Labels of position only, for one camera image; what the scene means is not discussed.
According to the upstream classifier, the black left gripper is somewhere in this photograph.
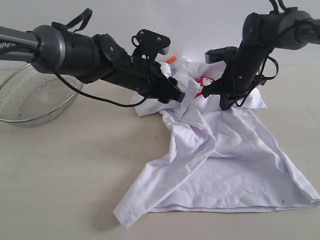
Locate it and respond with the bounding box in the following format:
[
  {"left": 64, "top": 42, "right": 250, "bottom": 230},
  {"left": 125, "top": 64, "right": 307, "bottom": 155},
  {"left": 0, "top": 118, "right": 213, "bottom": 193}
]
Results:
[{"left": 101, "top": 57, "right": 185, "bottom": 104}]

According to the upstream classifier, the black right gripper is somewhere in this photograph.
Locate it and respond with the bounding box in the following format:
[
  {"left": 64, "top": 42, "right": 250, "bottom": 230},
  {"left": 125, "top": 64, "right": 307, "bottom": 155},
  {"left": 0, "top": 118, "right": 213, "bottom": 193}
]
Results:
[{"left": 202, "top": 57, "right": 263, "bottom": 111}]

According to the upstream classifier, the white t-shirt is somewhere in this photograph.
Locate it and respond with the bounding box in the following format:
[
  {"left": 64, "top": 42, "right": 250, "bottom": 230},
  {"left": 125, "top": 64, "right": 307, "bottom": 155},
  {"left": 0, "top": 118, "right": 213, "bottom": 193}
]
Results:
[{"left": 113, "top": 56, "right": 320, "bottom": 228}]

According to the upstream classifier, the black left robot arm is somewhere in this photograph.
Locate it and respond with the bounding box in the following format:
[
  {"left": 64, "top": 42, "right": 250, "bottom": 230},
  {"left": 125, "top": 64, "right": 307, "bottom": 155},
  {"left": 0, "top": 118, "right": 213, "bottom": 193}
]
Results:
[{"left": 0, "top": 22, "right": 185, "bottom": 104}]

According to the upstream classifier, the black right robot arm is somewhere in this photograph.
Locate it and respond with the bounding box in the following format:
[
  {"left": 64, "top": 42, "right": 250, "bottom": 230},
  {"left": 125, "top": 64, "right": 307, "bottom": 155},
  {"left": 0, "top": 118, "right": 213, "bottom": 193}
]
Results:
[{"left": 201, "top": 10, "right": 320, "bottom": 111}]

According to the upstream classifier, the orange shirt tag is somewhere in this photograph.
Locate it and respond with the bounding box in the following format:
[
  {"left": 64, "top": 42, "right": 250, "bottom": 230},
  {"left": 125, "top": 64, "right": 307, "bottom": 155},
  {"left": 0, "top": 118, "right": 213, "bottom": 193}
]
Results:
[{"left": 165, "top": 56, "right": 178, "bottom": 64}]

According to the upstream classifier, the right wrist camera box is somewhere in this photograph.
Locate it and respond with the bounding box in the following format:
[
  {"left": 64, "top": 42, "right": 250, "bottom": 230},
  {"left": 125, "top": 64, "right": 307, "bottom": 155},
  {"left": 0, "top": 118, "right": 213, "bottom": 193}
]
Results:
[{"left": 204, "top": 46, "right": 238, "bottom": 64}]

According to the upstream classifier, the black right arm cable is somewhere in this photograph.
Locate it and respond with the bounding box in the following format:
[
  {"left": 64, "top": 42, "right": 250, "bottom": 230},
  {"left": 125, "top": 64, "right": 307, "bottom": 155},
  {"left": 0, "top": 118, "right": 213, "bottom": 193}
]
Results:
[{"left": 234, "top": 0, "right": 313, "bottom": 108}]

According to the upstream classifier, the metal wire mesh basket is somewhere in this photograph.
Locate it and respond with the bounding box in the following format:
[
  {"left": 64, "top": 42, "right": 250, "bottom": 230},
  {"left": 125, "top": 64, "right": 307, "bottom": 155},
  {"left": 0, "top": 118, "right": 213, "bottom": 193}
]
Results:
[{"left": 0, "top": 64, "right": 78, "bottom": 128}]

